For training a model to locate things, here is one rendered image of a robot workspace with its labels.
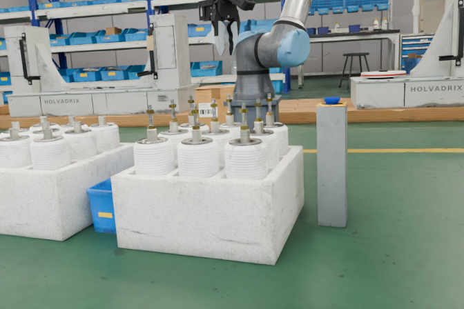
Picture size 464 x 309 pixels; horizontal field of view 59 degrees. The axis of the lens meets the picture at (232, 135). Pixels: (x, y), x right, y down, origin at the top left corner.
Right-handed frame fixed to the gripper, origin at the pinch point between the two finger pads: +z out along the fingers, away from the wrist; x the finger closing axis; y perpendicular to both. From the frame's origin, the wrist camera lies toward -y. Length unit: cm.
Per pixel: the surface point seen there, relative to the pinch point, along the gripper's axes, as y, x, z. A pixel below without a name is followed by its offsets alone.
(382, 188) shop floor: -25, -42, 46
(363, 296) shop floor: -50, 19, 46
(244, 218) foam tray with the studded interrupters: -24.8, 22.7, 36.1
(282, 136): -14.7, -4.4, 23.6
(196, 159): -12.8, 24.8, 24.3
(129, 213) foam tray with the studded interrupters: 1, 35, 37
